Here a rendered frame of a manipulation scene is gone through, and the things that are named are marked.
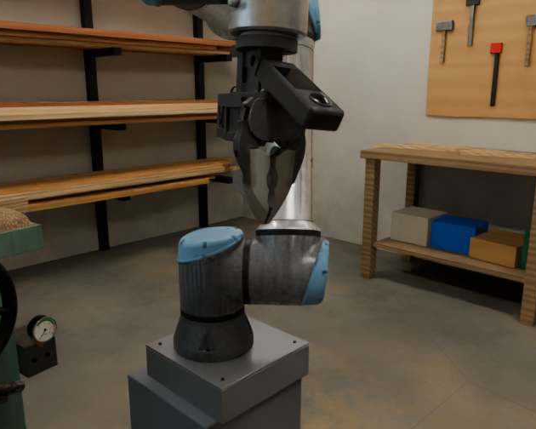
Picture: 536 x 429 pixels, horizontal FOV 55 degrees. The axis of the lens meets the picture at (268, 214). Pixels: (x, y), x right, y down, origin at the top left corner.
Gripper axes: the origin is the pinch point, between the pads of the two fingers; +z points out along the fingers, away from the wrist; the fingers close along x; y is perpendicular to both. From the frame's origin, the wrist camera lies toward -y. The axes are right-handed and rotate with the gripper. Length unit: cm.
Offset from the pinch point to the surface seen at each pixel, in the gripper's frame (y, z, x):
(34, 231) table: 83, 17, 13
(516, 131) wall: 143, -17, -274
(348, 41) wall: 268, -80, -239
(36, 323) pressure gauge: 76, 38, 14
